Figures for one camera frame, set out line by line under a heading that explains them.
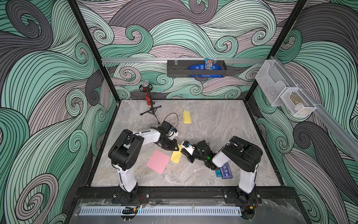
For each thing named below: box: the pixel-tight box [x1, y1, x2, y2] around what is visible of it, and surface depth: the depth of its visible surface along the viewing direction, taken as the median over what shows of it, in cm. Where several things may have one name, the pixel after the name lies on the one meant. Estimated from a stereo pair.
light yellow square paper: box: [182, 110, 192, 124], surface depth 113 cm
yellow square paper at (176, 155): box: [170, 143, 183, 164], surface depth 89 cm
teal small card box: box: [215, 169, 222, 178], surface depth 82 cm
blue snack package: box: [188, 58, 224, 78], surface depth 93 cm
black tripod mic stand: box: [138, 83, 162, 125], surface depth 100 cm
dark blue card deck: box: [220, 162, 233, 180], surface depth 81 cm
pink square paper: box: [145, 149, 171, 175], surface depth 88 cm
